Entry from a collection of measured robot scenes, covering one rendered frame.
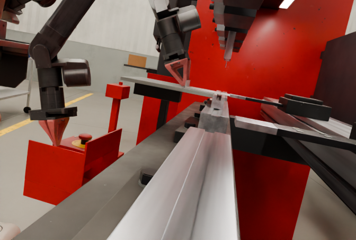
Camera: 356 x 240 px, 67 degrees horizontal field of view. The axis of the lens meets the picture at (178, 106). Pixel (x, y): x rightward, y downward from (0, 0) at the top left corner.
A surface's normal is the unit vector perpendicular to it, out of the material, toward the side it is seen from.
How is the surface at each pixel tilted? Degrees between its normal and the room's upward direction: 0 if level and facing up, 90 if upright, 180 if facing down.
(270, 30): 90
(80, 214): 0
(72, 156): 90
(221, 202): 0
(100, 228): 0
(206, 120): 90
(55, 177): 90
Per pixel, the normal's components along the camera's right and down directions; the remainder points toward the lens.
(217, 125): -0.18, 0.11
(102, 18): 0.25, 0.18
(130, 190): 0.18, -0.97
